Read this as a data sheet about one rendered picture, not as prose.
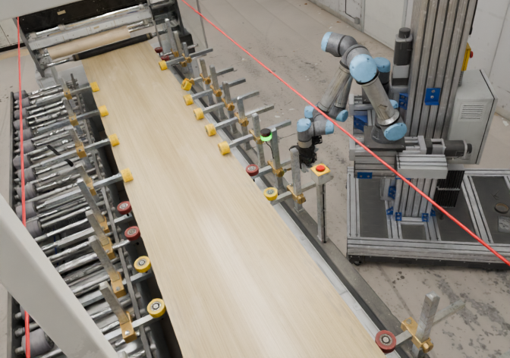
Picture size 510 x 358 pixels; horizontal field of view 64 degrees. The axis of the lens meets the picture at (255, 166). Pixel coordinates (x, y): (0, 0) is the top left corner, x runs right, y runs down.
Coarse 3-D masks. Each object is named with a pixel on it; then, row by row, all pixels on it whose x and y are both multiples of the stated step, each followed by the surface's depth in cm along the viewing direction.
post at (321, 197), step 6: (318, 186) 202; (318, 192) 205; (324, 192) 204; (318, 198) 208; (324, 198) 207; (318, 204) 211; (324, 204) 210; (318, 210) 214; (324, 210) 212; (318, 216) 217; (324, 216) 214; (318, 222) 220; (324, 222) 217; (318, 228) 224; (324, 228) 220; (318, 234) 228; (324, 234) 223
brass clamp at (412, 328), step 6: (408, 318) 173; (402, 324) 172; (408, 324) 171; (414, 324) 170; (408, 330) 169; (414, 330) 168; (414, 336) 167; (414, 342) 168; (420, 342) 164; (426, 342) 164; (432, 342) 166; (420, 348) 164; (426, 348) 163; (432, 348) 166
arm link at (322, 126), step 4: (316, 116) 221; (320, 116) 220; (324, 116) 220; (316, 120) 219; (320, 120) 217; (324, 120) 217; (328, 120) 216; (316, 124) 215; (320, 124) 215; (324, 124) 214; (328, 124) 214; (332, 124) 214; (316, 128) 214; (320, 128) 214; (324, 128) 214; (328, 128) 214; (332, 128) 214; (316, 132) 215; (320, 132) 215; (324, 132) 215; (328, 132) 215; (332, 132) 216
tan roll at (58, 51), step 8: (152, 24) 429; (104, 32) 414; (112, 32) 414; (120, 32) 416; (128, 32) 419; (72, 40) 406; (80, 40) 406; (88, 40) 408; (96, 40) 410; (104, 40) 413; (112, 40) 417; (48, 48) 399; (56, 48) 400; (64, 48) 402; (72, 48) 404; (80, 48) 407; (88, 48) 411; (40, 56) 400; (56, 56) 402; (64, 56) 408
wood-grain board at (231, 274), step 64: (128, 64) 395; (128, 128) 306; (192, 128) 295; (128, 192) 250; (192, 192) 243; (256, 192) 236; (192, 256) 206; (256, 256) 201; (192, 320) 179; (256, 320) 175; (320, 320) 171
